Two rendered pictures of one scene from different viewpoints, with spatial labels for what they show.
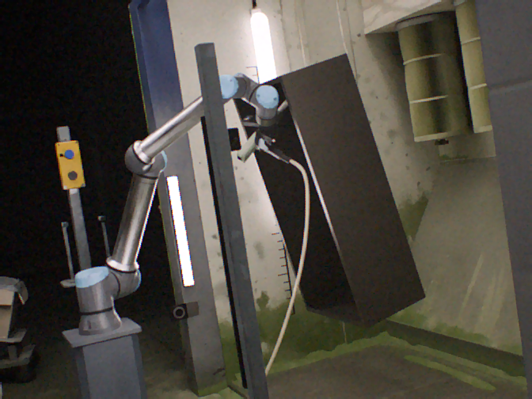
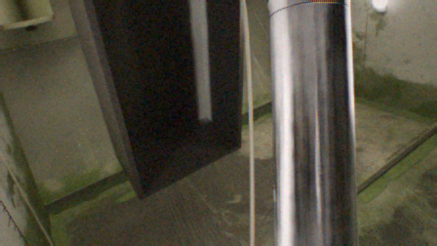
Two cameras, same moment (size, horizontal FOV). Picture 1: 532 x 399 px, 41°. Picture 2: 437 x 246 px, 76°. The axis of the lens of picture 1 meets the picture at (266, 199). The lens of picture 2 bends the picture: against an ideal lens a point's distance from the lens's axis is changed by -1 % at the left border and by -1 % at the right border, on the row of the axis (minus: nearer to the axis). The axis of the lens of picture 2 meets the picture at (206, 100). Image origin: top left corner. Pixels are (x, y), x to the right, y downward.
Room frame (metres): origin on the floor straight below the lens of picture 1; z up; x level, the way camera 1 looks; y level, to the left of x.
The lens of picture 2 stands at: (3.41, 0.93, 1.36)
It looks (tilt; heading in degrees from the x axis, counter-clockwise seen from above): 24 degrees down; 266
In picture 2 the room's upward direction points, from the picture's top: 10 degrees counter-clockwise
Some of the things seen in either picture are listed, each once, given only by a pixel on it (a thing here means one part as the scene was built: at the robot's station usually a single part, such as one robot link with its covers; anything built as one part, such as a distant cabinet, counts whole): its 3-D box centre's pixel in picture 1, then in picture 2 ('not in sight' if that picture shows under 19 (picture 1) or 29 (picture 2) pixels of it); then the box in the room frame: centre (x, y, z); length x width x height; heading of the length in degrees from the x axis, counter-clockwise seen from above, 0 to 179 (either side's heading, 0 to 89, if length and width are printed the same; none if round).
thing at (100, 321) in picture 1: (98, 318); not in sight; (3.15, 0.83, 0.69); 0.19 x 0.19 x 0.10
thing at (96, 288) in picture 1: (95, 288); not in sight; (3.16, 0.82, 0.83); 0.17 x 0.15 x 0.18; 155
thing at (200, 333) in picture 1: (178, 198); not in sight; (4.09, 0.50, 1.14); 0.18 x 0.18 x 2.29; 23
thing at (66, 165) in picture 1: (70, 165); not in sight; (3.96, 1.05, 1.42); 0.12 x 0.06 x 0.26; 113
